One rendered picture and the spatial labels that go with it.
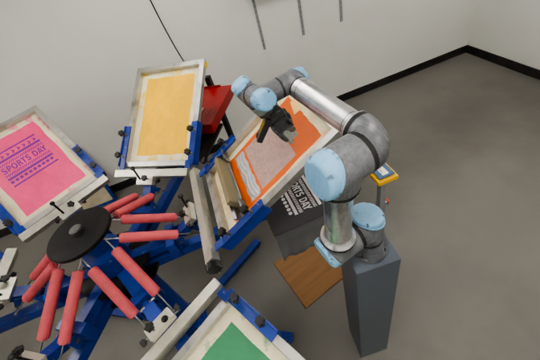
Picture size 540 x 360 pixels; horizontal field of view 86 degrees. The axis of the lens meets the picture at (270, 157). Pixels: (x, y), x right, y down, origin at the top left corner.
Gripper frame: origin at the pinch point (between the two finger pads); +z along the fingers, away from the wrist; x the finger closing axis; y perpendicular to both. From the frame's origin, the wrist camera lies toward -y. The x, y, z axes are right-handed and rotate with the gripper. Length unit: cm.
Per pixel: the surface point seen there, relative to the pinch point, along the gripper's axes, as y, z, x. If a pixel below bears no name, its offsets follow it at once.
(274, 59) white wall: -16, 65, 228
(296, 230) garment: -34, 51, -3
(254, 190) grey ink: -32.3, 14.2, 2.5
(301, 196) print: -25, 52, 17
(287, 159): -9.5, 12.3, 6.1
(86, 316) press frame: -128, -6, -28
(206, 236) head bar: -62, 10, -10
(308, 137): 4.6, 10.7, 9.2
